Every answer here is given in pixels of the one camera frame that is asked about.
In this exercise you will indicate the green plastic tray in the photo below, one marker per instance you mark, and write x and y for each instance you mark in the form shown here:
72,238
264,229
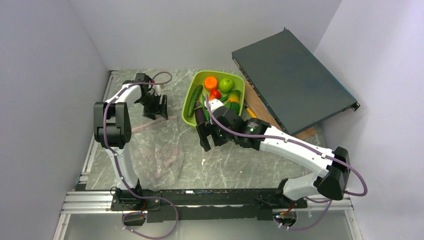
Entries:
198,78

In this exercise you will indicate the yellow handled screwdriver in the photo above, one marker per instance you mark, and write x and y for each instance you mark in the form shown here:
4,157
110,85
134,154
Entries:
249,111

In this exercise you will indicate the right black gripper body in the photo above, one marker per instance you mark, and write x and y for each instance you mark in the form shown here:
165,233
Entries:
220,137

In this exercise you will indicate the green toy apple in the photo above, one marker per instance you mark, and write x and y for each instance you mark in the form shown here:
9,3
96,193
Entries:
225,85

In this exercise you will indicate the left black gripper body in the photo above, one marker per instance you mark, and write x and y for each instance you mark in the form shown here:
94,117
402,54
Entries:
150,100

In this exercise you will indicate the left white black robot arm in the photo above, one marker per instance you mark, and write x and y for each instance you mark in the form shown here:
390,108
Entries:
112,130

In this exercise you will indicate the yellow green toy mango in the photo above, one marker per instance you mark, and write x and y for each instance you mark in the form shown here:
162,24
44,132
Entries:
234,96

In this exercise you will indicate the clear zip top bag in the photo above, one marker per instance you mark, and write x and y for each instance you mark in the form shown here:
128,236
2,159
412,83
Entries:
157,153

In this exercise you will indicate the purple toy eggplant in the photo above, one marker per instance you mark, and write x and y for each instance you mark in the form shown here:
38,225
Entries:
199,114

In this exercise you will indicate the green toy cucumber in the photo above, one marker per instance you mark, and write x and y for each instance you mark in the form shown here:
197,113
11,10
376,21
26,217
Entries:
193,99

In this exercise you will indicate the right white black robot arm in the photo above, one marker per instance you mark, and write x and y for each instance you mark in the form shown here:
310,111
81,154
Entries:
329,171

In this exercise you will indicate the dark rack server chassis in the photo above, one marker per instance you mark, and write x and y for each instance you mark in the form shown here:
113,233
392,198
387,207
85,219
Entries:
296,88

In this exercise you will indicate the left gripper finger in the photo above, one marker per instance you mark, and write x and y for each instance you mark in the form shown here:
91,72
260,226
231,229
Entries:
163,106
150,111

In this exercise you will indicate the white green toy leek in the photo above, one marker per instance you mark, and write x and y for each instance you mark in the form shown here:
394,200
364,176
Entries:
227,114

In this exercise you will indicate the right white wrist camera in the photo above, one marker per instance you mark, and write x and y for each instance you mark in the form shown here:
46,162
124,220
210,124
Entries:
214,104

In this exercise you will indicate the brown wooden board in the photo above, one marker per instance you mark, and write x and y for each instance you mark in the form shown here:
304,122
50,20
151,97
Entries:
256,105

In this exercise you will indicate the orange toy fruit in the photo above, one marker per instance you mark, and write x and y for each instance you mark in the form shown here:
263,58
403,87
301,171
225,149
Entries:
210,83

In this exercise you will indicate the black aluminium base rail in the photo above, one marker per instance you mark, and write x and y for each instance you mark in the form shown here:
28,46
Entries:
198,204

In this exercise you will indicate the red toy pepper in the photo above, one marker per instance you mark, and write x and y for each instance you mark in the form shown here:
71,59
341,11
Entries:
215,94

